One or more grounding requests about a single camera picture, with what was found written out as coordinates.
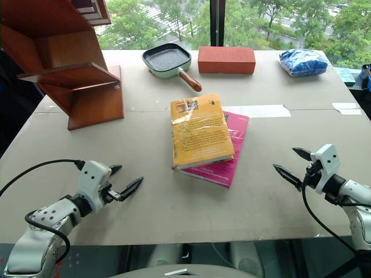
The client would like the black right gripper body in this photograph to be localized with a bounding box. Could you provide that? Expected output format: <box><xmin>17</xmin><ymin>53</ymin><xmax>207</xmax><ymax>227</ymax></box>
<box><xmin>302</xmin><ymin>160</ymin><xmax>325</xmax><ymax>186</ymax></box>

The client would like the blue plastic bag package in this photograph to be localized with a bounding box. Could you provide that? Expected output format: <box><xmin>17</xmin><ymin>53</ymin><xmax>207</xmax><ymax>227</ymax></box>
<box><xmin>279</xmin><ymin>48</ymin><xmax>329</xmax><ymax>78</ymax></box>

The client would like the wooden shelf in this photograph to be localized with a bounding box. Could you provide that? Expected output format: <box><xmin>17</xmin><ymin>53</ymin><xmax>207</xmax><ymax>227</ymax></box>
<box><xmin>0</xmin><ymin>0</ymin><xmax>125</xmax><ymax>131</ymax></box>

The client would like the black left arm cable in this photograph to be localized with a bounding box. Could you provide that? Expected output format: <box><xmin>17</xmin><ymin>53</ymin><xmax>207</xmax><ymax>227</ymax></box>
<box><xmin>0</xmin><ymin>159</ymin><xmax>86</xmax><ymax>265</ymax></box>

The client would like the black window frame post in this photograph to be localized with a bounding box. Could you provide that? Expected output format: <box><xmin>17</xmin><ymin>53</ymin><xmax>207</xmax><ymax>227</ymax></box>
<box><xmin>209</xmin><ymin>0</ymin><xmax>224</xmax><ymax>47</ymax></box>

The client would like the blue object with black top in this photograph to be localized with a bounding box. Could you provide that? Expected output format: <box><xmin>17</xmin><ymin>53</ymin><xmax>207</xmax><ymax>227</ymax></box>
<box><xmin>358</xmin><ymin>63</ymin><xmax>371</xmax><ymax>92</ymax></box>

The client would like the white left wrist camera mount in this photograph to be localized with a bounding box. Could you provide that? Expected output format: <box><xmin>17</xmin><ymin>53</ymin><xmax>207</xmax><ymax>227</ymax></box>
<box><xmin>77</xmin><ymin>160</ymin><xmax>112</xmax><ymax>211</ymax></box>

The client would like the red brick block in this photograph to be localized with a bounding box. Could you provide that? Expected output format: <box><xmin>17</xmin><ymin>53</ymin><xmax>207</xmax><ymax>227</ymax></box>
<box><xmin>198</xmin><ymin>46</ymin><xmax>256</xmax><ymax>75</ymax></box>

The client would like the short white tape strip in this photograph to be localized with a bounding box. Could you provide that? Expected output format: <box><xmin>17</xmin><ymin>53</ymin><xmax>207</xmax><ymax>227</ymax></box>
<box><xmin>331</xmin><ymin>102</ymin><xmax>362</xmax><ymax>115</ymax></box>

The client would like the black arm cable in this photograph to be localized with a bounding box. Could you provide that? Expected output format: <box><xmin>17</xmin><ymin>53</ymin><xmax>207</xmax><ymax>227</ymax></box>
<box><xmin>0</xmin><ymin>159</ymin><xmax>86</xmax><ymax>265</ymax></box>
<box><xmin>301</xmin><ymin>166</ymin><xmax>371</xmax><ymax>265</ymax></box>

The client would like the long white tape strip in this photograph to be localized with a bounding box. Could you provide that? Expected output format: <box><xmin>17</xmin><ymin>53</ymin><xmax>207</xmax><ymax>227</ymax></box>
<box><xmin>222</xmin><ymin>104</ymin><xmax>292</xmax><ymax>118</ymax></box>

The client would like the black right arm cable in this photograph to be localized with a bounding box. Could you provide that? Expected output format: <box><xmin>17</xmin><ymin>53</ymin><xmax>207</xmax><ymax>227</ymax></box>
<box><xmin>301</xmin><ymin>166</ymin><xmax>371</xmax><ymax>265</ymax></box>

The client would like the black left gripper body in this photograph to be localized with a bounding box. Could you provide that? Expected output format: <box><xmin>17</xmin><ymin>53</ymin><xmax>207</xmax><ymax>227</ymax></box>
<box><xmin>99</xmin><ymin>180</ymin><xmax>122</xmax><ymax>204</ymax></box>

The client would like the yellow book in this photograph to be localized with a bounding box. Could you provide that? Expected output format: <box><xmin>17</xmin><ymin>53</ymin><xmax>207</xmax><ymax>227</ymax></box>
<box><xmin>170</xmin><ymin>93</ymin><xmax>236</xmax><ymax>171</ymax></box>

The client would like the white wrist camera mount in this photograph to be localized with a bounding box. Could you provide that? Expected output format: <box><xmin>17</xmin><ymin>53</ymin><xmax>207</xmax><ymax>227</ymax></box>
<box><xmin>77</xmin><ymin>160</ymin><xmax>112</xmax><ymax>211</ymax></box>
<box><xmin>309</xmin><ymin>144</ymin><xmax>342</xmax><ymax>195</ymax></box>

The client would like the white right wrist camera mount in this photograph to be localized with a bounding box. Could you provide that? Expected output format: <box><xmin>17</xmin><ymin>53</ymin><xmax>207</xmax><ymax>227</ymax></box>
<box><xmin>309</xmin><ymin>144</ymin><xmax>342</xmax><ymax>195</ymax></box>

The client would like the green square frying pan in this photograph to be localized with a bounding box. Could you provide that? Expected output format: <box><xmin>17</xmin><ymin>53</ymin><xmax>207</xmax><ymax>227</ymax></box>
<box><xmin>141</xmin><ymin>43</ymin><xmax>202</xmax><ymax>93</ymax></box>

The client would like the pink book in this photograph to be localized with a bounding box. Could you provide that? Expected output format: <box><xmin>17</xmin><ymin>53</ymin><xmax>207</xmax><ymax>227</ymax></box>
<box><xmin>177</xmin><ymin>111</ymin><xmax>250</xmax><ymax>189</ymax></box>

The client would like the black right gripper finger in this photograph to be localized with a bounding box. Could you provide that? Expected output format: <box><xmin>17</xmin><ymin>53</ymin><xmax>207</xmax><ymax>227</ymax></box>
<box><xmin>292</xmin><ymin>147</ymin><xmax>312</xmax><ymax>162</ymax></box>
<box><xmin>272</xmin><ymin>163</ymin><xmax>304</xmax><ymax>192</ymax></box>

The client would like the light blue box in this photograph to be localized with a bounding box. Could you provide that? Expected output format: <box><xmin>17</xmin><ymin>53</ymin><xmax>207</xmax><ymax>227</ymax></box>
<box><xmin>336</xmin><ymin>67</ymin><xmax>357</xmax><ymax>86</ymax></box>

